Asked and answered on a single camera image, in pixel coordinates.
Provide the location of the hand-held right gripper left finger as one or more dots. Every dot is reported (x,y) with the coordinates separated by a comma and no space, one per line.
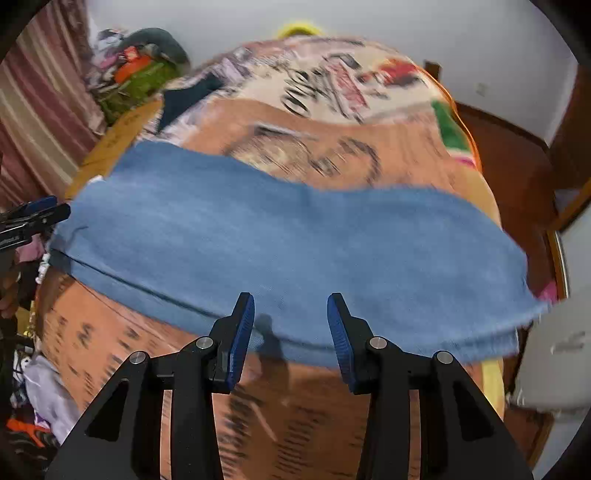
(242,341)

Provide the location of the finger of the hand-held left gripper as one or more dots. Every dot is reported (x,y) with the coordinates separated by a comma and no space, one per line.
(41,204)
(46,218)

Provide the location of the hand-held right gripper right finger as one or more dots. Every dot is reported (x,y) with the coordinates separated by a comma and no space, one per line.
(339,341)

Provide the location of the blue jeans pants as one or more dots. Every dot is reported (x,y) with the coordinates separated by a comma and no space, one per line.
(277,258)

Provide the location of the black pants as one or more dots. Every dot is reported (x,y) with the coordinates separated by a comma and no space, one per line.
(187,101)

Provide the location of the brown cardboard board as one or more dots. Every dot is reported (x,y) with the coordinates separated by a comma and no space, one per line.
(108,147)

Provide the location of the striped red curtain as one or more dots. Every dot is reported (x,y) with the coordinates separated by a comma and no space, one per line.
(37,106)

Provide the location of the crumpled white cloth pile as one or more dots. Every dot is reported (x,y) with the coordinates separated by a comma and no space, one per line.
(41,392)

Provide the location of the green storage bin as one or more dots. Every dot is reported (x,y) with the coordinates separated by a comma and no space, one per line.
(134,90)

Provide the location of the pile of clothes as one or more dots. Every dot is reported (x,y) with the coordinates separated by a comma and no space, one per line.
(113,50)

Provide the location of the bed with printed cover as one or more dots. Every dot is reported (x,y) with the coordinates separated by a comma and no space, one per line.
(323,147)

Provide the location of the grey pillow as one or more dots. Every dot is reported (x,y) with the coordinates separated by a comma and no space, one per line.
(164,44)

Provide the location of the wooden bedpost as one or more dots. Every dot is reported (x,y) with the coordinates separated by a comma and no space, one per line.
(432,71)

